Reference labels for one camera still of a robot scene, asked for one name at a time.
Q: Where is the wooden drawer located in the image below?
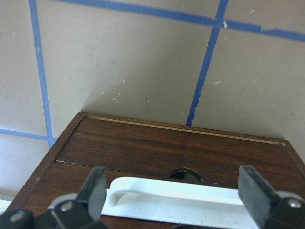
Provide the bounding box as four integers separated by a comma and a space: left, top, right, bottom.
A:
22, 161, 305, 229

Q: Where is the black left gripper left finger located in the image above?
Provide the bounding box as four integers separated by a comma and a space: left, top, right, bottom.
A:
0, 167, 107, 229

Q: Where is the dark brown drawer cabinet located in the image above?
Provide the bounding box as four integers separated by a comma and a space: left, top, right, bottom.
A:
7, 111, 305, 229

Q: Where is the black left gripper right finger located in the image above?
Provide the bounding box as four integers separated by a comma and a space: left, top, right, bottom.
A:
238, 166, 305, 229

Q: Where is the white drawer handle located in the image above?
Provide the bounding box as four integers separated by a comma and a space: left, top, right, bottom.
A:
102, 177, 258, 229

